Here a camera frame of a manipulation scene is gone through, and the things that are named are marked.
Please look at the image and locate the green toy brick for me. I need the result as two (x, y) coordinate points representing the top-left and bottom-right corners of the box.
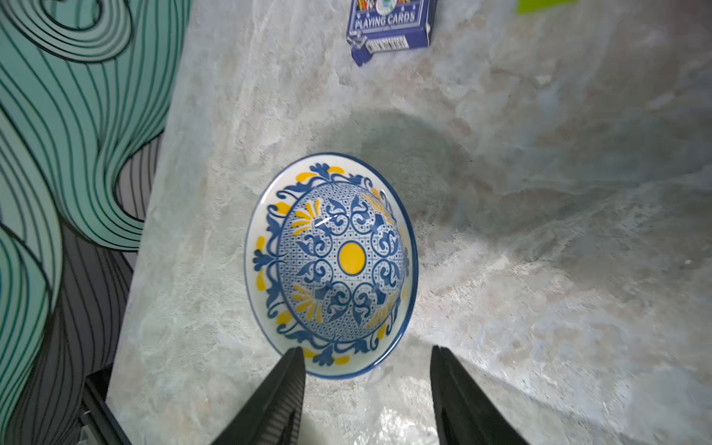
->
(517, 0), (577, 16)

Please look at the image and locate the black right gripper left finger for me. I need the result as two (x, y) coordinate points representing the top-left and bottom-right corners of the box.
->
(213, 347), (306, 444)

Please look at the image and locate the blue playing cards box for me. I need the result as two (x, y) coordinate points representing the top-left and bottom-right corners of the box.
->
(346, 0), (438, 67)

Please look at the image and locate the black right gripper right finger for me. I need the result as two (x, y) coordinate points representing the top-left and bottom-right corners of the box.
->
(430, 346), (527, 445)

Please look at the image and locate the clear bubble wrap sheet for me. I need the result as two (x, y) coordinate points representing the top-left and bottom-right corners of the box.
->
(299, 355), (446, 445)

